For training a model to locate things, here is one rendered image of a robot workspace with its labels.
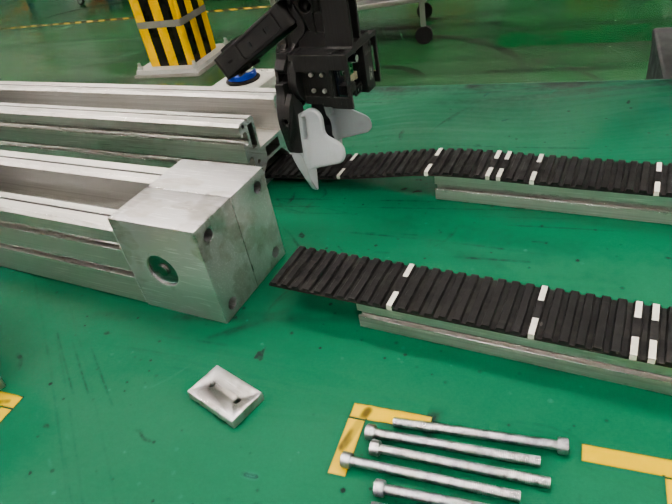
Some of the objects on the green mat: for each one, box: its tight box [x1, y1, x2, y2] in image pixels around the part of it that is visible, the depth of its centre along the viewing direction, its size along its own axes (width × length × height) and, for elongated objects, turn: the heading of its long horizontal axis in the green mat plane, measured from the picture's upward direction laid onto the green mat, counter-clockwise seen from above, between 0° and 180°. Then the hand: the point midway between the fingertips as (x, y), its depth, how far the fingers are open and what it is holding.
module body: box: [0, 81, 291, 184], centre depth 84 cm, size 80×10×8 cm, turn 76°
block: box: [107, 159, 285, 324], centre depth 52 cm, size 9×12×10 cm
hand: (320, 165), depth 65 cm, fingers closed on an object, 5 cm apart
